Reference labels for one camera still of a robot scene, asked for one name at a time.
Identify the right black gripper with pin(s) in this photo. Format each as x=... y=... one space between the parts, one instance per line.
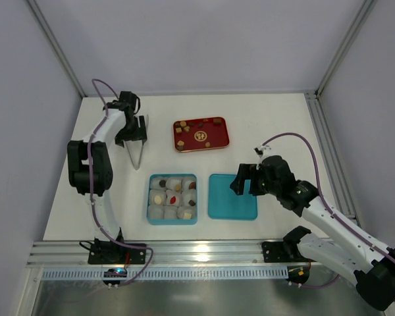
x=245 y=180

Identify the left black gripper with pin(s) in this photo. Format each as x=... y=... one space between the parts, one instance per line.
x=133 y=135

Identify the teal box lid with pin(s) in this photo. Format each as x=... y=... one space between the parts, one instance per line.
x=224 y=204

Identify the cream white chocolate cube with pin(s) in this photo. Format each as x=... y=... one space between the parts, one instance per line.
x=187 y=215

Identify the white oval chocolate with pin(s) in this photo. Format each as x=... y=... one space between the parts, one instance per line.
x=157 y=199

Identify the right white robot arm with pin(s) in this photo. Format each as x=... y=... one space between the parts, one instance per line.
x=360 y=258

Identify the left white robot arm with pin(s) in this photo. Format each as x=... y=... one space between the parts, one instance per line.
x=90 y=170

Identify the dark brown chocolate piece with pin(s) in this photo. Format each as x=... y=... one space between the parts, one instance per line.
x=217 y=121

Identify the red rectangular tray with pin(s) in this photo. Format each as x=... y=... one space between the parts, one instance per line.
x=196 y=132

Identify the teal box with paper cups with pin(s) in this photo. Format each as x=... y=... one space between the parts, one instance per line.
x=172 y=214

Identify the white slotted cable duct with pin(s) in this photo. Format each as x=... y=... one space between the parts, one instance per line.
x=166 y=273

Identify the aluminium mounting rail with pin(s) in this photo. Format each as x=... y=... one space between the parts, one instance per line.
x=174 y=252

